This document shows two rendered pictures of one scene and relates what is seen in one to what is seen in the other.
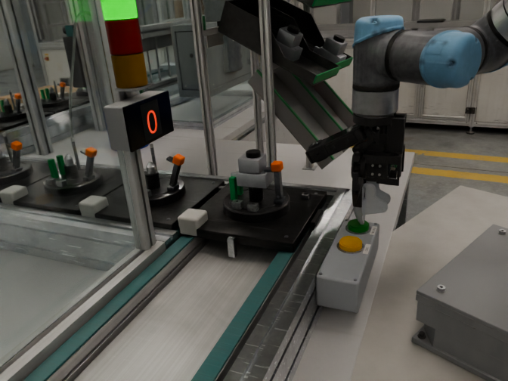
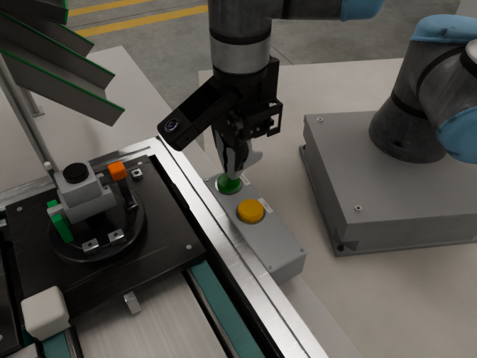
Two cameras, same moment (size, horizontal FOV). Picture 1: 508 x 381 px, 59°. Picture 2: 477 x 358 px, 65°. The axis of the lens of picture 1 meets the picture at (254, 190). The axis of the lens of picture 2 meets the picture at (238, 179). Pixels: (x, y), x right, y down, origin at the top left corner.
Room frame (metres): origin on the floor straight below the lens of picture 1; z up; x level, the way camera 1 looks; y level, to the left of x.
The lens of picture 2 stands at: (0.50, 0.15, 1.44)
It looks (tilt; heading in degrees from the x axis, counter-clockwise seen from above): 47 degrees down; 305
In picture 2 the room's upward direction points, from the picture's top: straight up
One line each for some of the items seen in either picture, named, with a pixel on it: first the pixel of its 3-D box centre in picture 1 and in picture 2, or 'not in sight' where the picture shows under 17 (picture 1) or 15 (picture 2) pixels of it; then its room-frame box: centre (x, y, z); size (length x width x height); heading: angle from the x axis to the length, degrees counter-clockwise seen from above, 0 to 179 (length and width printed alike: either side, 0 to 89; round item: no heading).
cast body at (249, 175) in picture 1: (249, 167); (75, 191); (0.86, 0.01, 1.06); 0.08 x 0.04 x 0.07; 67
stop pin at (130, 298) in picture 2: (232, 246); (132, 302); (0.75, 0.05, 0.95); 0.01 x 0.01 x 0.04; 66
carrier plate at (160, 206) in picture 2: (257, 211); (102, 231); (0.86, 0.00, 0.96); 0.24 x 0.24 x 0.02; 66
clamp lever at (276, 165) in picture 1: (274, 179); (117, 187); (0.84, -0.04, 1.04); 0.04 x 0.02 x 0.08; 66
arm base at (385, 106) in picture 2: not in sight; (417, 116); (0.55, -0.50, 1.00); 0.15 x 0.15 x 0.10
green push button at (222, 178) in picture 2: (357, 227); (228, 184); (0.76, -0.19, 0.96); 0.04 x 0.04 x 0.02
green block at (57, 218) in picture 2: (233, 188); (62, 229); (0.87, 0.04, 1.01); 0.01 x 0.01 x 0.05; 66
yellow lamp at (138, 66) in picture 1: (129, 69); not in sight; (0.74, 0.18, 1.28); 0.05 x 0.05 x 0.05
